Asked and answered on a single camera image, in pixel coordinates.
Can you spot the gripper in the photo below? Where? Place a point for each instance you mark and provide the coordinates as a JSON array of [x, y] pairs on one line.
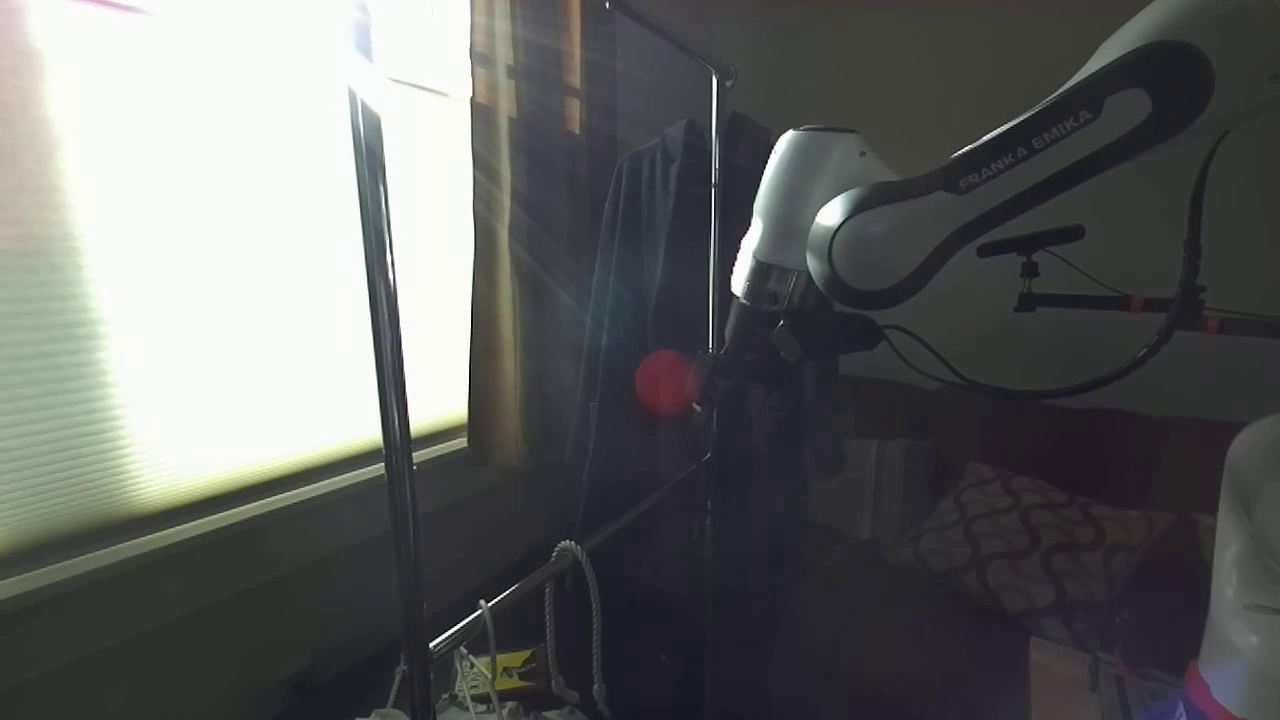
[[757, 345]]

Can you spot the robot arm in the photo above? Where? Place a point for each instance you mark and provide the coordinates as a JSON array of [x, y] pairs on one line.
[[1010, 170]]

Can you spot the gray robe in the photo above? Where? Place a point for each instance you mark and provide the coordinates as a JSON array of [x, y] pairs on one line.
[[650, 300]]

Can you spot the metal clothes hanging rack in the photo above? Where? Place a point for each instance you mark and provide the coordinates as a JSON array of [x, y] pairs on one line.
[[385, 330]]

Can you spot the striped pillow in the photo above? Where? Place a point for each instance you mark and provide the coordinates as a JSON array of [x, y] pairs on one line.
[[875, 490]]

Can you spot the brown curtain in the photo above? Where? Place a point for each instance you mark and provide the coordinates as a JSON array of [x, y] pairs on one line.
[[495, 300]]

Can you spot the dark sofa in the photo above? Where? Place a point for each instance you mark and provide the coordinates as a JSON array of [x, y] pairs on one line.
[[1060, 440]]

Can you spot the patterned pillow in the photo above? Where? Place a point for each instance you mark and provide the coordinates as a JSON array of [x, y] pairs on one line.
[[1030, 545]]

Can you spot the yellow packet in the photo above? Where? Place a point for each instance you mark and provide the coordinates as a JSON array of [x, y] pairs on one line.
[[512, 672]]

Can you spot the window with blind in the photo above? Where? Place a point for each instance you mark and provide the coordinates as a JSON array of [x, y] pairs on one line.
[[200, 260]]

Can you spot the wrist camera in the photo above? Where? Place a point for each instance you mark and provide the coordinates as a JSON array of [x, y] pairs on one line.
[[845, 333]]

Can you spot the camera on mount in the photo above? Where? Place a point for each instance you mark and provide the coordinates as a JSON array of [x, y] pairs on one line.
[[1030, 242]]

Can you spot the metal hanging rail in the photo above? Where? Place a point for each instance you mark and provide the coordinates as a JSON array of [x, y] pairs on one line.
[[540, 578], [672, 40]]

